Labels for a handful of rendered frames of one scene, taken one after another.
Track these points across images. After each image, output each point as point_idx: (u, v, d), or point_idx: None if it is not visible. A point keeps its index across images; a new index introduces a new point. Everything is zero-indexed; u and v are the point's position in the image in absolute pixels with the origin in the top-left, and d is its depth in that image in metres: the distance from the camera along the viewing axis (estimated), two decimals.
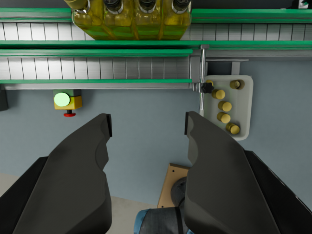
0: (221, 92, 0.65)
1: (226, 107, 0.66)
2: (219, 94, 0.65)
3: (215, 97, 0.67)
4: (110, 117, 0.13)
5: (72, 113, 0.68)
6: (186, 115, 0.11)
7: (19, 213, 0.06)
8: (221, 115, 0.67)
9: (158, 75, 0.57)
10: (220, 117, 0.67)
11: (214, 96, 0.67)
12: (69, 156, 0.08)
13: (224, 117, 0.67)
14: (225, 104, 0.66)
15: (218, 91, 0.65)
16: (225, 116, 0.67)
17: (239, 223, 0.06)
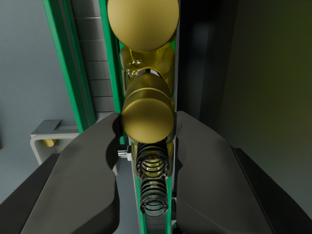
0: (153, 112, 0.11)
1: None
2: (141, 124, 0.12)
3: (130, 125, 0.13)
4: None
5: None
6: (174, 115, 0.11)
7: (30, 208, 0.06)
8: None
9: (95, 89, 0.40)
10: None
11: None
12: (80, 153, 0.08)
13: None
14: None
15: (136, 108, 0.11)
16: None
17: (230, 220, 0.06)
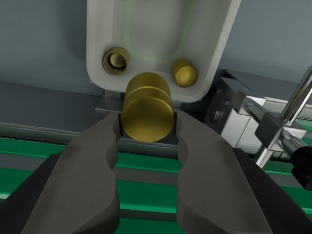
0: None
1: (152, 120, 0.11)
2: None
3: None
4: None
5: None
6: (174, 115, 0.11)
7: (30, 208, 0.06)
8: None
9: None
10: None
11: None
12: (80, 153, 0.08)
13: None
14: (159, 132, 0.12)
15: None
16: None
17: (230, 220, 0.06)
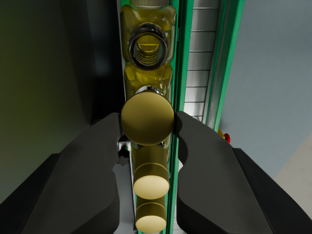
0: (147, 193, 0.17)
1: (152, 117, 0.11)
2: (155, 187, 0.17)
3: (164, 167, 0.18)
4: None
5: (224, 136, 0.62)
6: (174, 115, 0.11)
7: (30, 208, 0.06)
8: None
9: (208, 40, 0.37)
10: None
11: (165, 165, 0.18)
12: (80, 153, 0.08)
13: None
14: (159, 132, 0.11)
15: (158, 195, 0.18)
16: None
17: (230, 220, 0.06)
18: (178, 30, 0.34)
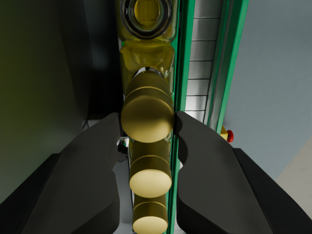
0: (146, 191, 0.15)
1: (152, 120, 0.11)
2: (155, 183, 0.15)
3: (164, 160, 0.15)
4: None
5: (227, 133, 0.59)
6: (174, 115, 0.11)
7: (30, 208, 0.06)
8: None
9: (212, 28, 0.35)
10: None
11: (166, 157, 0.16)
12: (80, 153, 0.08)
13: None
14: (159, 132, 0.12)
15: (159, 192, 0.15)
16: None
17: (230, 220, 0.06)
18: (180, 16, 0.31)
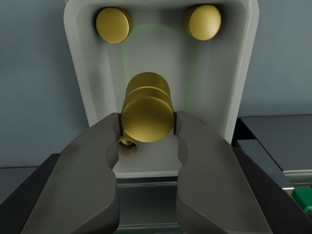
0: None
1: None
2: None
3: None
4: None
5: None
6: (174, 115, 0.11)
7: (30, 208, 0.06)
8: (168, 128, 0.13)
9: None
10: (173, 120, 0.12)
11: None
12: (80, 153, 0.08)
13: (156, 128, 0.12)
14: None
15: None
16: (149, 130, 0.12)
17: (230, 220, 0.06)
18: None
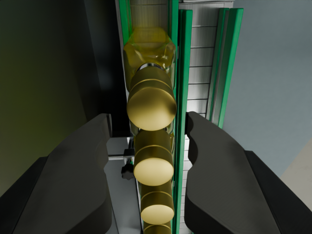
0: (154, 219, 0.19)
1: (157, 172, 0.15)
2: (161, 214, 0.18)
3: (168, 194, 0.19)
4: (110, 117, 0.13)
5: None
6: (186, 115, 0.11)
7: (19, 213, 0.06)
8: (170, 118, 0.14)
9: (207, 55, 0.39)
10: (175, 111, 0.13)
11: (169, 191, 0.20)
12: (69, 156, 0.08)
13: (159, 117, 0.13)
14: (162, 179, 0.16)
15: (165, 221, 0.19)
16: (152, 120, 0.13)
17: (239, 223, 0.06)
18: (178, 48, 0.35)
